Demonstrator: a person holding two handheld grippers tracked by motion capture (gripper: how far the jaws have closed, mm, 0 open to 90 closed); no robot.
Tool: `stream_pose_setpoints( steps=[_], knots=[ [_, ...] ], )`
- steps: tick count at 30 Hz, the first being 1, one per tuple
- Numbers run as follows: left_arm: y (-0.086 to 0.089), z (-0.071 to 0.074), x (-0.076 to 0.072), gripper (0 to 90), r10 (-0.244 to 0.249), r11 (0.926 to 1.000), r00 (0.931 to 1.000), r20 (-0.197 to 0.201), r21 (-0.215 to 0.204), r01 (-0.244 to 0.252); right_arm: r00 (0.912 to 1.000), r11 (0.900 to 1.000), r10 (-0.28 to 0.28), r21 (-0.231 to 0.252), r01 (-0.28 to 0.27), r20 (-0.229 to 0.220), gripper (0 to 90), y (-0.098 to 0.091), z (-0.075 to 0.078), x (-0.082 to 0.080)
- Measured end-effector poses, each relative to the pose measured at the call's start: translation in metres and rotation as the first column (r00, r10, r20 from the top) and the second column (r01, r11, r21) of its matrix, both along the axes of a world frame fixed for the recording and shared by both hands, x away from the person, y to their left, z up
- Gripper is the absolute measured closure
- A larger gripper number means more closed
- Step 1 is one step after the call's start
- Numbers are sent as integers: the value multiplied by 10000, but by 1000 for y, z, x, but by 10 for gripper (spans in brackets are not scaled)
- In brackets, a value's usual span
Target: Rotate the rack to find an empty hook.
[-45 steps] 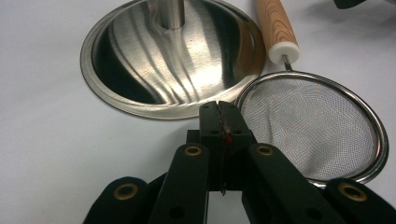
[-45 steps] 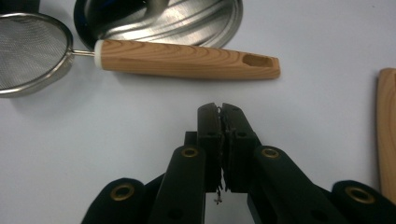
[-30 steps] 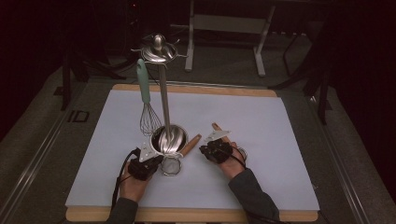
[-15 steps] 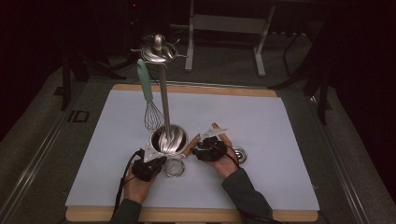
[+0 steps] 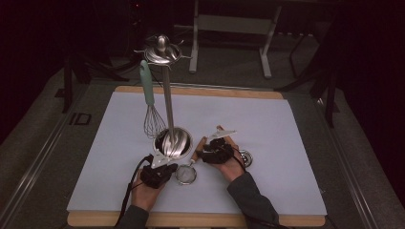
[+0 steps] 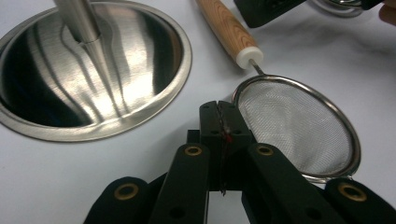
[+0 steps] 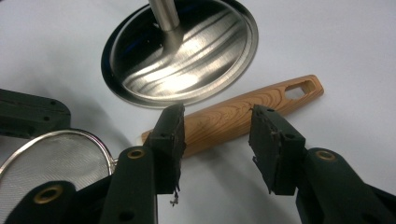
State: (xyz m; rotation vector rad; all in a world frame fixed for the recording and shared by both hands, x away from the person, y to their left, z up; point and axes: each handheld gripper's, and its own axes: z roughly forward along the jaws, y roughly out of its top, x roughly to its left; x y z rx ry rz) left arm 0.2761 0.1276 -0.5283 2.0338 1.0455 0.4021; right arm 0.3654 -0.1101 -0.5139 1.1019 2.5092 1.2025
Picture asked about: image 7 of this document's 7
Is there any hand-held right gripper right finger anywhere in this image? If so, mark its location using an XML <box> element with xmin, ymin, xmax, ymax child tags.
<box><xmin>248</xmin><ymin>105</ymin><xmax>396</xmax><ymax>224</ymax></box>

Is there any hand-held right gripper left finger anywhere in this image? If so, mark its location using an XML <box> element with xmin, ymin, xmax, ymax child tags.
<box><xmin>101</xmin><ymin>103</ymin><xmax>188</xmax><ymax>224</ymax></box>

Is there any mesh strainer with wooden handle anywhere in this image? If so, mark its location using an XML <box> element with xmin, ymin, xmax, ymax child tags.
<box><xmin>0</xmin><ymin>74</ymin><xmax>325</xmax><ymax>216</ymax></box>

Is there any steel utensil stand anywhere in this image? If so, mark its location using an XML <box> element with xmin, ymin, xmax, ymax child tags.
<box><xmin>100</xmin><ymin>0</ymin><xmax>260</xmax><ymax>109</ymax></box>

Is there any white table mat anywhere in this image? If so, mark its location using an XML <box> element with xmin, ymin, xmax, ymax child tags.
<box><xmin>0</xmin><ymin>0</ymin><xmax>396</xmax><ymax>224</ymax></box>

